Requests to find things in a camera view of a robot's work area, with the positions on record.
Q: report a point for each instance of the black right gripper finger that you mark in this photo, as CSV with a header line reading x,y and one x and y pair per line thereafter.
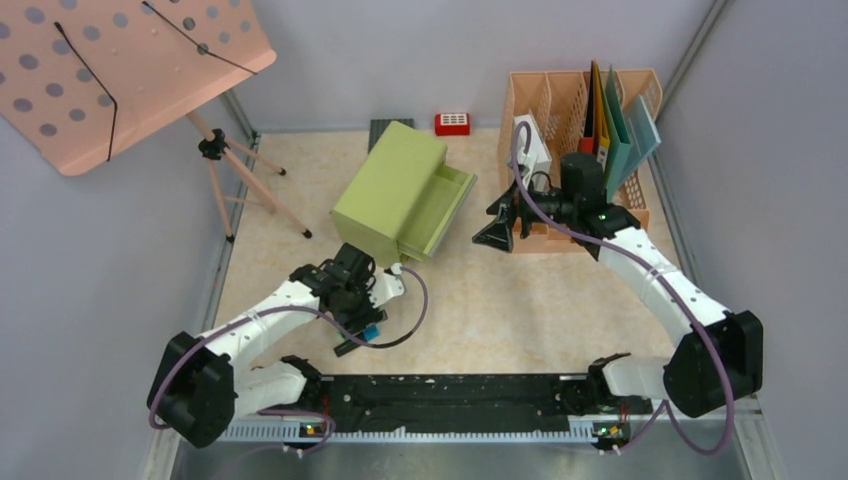
x,y
507,205
498,234

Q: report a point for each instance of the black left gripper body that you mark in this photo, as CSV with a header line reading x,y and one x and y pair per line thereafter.
x,y
358,302

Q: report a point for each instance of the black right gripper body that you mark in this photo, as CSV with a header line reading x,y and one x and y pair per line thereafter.
x,y
555,206

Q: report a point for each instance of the black blue highlighter marker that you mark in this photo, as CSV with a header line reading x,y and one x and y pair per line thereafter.
x,y
368,334

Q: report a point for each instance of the white paper booklet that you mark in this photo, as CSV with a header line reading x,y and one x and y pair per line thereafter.
x,y
533,156

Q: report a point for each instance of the yellow plastic clip folder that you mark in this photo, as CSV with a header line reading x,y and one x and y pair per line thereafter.
x,y
601,138

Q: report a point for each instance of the teal plastic folder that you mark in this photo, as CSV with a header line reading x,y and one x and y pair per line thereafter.
x,y
620,142

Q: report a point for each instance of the green metal drawer cabinet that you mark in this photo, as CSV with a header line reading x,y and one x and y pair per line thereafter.
x,y
403,198

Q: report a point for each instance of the light blue hardcover book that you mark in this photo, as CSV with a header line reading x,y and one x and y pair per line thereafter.
x,y
643,132

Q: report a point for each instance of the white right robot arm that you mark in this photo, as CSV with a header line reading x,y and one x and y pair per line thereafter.
x,y
718,354

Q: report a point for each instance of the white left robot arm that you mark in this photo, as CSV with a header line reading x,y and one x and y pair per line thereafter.
x,y
204,382

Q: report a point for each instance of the red folder in organizer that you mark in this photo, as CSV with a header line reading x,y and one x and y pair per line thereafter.
x,y
586,143

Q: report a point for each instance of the red small box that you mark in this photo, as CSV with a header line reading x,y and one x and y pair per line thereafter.
x,y
452,124

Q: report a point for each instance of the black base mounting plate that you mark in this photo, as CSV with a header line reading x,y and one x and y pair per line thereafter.
x,y
459,404

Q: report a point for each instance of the gray lego baseplate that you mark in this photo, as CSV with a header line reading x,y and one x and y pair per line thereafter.
x,y
377,128

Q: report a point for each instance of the pink music stand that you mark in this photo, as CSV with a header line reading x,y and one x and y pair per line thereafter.
x,y
85,80

